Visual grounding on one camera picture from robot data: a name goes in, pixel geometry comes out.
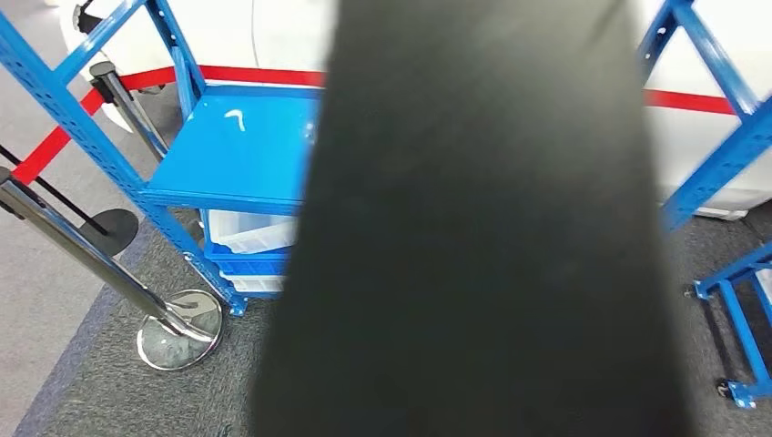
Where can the black plastic plate frame part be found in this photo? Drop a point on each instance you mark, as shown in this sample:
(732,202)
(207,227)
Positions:
(470,241)

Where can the blue metal shelf rack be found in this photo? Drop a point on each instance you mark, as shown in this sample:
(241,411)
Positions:
(241,151)

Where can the translucent white plastic bin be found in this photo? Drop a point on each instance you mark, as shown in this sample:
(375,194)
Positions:
(247,232)

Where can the blue plastic bin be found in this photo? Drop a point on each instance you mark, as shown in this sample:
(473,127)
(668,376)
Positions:
(247,264)

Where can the white car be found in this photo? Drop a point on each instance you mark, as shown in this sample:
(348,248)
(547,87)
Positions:
(289,30)

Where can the black round stanchion base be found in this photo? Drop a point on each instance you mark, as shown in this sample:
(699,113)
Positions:
(117,232)

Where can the chrome stanchion with chrome base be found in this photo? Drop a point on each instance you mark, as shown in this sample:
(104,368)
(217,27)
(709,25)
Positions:
(78,253)

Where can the black barrier belt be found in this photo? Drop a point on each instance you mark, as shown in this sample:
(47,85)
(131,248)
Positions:
(54,192)

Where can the chrome stanchion post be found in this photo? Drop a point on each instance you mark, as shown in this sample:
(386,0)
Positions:
(126,108)

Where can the blue wheeled cart frame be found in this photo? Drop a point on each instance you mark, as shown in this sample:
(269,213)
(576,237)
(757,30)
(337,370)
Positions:
(742,338)

